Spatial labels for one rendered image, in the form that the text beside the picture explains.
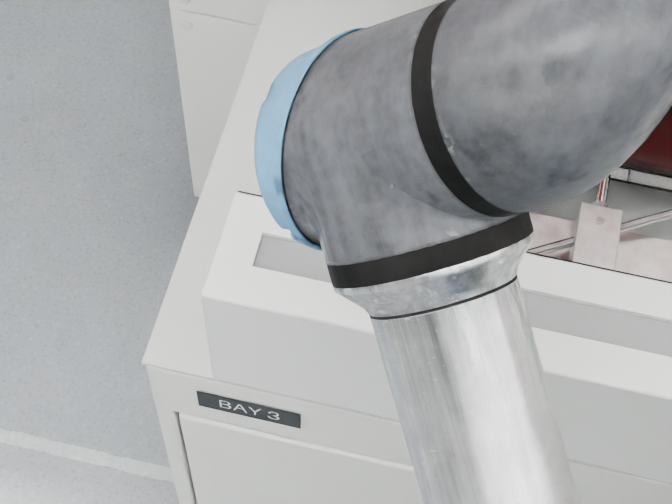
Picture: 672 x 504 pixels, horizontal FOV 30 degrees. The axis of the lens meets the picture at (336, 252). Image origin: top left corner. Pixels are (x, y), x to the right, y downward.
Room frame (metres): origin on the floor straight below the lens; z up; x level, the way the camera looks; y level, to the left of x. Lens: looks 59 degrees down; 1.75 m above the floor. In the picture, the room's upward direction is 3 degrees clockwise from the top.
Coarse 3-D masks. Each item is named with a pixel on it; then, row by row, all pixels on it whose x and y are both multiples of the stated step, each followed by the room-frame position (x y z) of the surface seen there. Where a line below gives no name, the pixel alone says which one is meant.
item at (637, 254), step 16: (544, 224) 0.56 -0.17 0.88; (560, 224) 0.56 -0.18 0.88; (544, 240) 0.55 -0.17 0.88; (624, 240) 0.55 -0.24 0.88; (640, 240) 0.55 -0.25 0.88; (656, 240) 0.55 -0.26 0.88; (560, 256) 0.53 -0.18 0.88; (624, 256) 0.53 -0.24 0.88; (640, 256) 0.54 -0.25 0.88; (656, 256) 0.54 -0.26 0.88; (640, 272) 0.52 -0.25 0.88; (656, 272) 0.52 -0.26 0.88
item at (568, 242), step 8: (648, 216) 0.57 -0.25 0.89; (656, 216) 0.56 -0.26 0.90; (664, 216) 0.57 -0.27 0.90; (624, 224) 0.56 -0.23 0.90; (632, 224) 0.56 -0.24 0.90; (640, 224) 0.56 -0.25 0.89; (648, 224) 0.56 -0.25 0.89; (560, 240) 0.54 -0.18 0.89; (568, 240) 0.54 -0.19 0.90; (536, 248) 0.53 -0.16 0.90; (544, 248) 0.53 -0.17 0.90; (552, 248) 0.53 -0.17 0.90; (560, 248) 0.53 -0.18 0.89
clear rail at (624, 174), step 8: (624, 168) 0.61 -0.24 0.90; (632, 168) 0.61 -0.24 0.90; (616, 176) 0.60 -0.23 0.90; (624, 176) 0.60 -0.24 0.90; (632, 176) 0.60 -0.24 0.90; (640, 176) 0.60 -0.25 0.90; (648, 176) 0.60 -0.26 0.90; (656, 176) 0.60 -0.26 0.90; (664, 176) 0.60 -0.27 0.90; (632, 184) 0.60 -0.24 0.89; (640, 184) 0.60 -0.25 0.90; (648, 184) 0.59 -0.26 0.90; (656, 184) 0.59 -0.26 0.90; (664, 184) 0.59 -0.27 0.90
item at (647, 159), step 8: (664, 120) 0.66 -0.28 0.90; (656, 128) 0.65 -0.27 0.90; (664, 128) 0.65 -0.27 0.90; (656, 136) 0.64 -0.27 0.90; (664, 136) 0.64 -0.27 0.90; (648, 144) 0.63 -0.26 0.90; (656, 144) 0.64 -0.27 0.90; (664, 144) 0.64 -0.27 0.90; (640, 152) 0.63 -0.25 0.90; (648, 152) 0.63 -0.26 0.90; (656, 152) 0.63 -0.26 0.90; (664, 152) 0.63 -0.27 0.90; (632, 160) 0.62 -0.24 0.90; (640, 160) 0.62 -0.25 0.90; (648, 160) 0.62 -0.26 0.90; (656, 160) 0.62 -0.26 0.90; (664, 160) 0.62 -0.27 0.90; (640, 168) 0.61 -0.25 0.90; (648, 168) 0.61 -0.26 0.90; (656, 168) 0.61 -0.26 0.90; (664, 168) 0.61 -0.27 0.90
